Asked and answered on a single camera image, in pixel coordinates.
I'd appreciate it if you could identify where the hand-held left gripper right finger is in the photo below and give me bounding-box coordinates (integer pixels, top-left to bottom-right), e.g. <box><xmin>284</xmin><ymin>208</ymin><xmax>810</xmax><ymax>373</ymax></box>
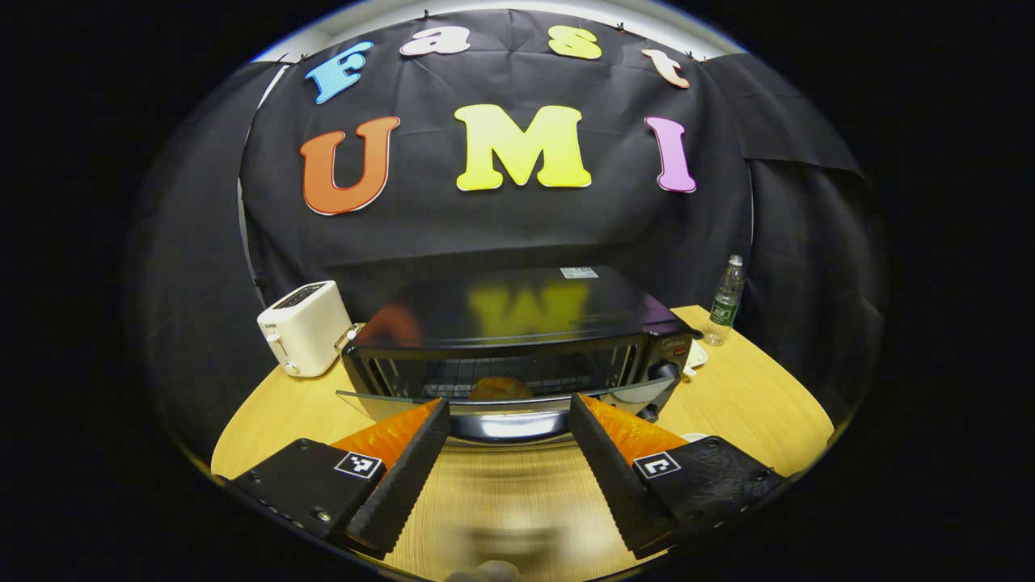
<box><xmin>566</xmin><ymin>394</ymin><xmax>784</xmax><ymax>560</ymax></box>

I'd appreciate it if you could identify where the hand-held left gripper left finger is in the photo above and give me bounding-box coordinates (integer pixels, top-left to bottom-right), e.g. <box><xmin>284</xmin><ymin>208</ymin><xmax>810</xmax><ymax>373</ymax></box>
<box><xmin>230</xmin><ymin>398</ymin><xmax>452</xmax><ymax>559</ymax></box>

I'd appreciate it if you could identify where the golden bread bun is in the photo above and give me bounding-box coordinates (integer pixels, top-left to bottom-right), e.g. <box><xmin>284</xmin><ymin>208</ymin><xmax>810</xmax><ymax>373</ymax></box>
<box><xmin>469</xmin><ymin>377</ymin><xmax>534</xmax><ymax>403</ymax></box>

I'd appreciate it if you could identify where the black electric oven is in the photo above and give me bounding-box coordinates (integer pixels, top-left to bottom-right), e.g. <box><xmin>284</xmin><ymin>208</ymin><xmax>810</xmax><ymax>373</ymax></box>
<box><xmin>336</xmin><ymin>265</ymin><xmax>704</xmax><ymax>444</ymax></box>

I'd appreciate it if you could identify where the white toaster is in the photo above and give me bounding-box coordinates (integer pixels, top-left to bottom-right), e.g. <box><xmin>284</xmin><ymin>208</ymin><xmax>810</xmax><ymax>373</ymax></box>
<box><xmin>257</xmin><ymin>280</ymin><xmax>357</xmax><ymax>378</ymax></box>

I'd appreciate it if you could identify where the clear plastic water bottle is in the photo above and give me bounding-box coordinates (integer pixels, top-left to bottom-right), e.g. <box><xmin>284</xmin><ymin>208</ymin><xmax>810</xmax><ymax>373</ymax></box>
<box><xmin>702</xmin><ymin>255</ymin><xmax>745</xmax><ymax>347</ymax></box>

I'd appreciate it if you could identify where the black backdrop cloth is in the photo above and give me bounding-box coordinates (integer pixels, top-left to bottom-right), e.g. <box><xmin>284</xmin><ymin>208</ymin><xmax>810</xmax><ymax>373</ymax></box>
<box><xmin>121</xmin><ymin>8</ymin><xmax>886</xmax><ymax>453</ymax></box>

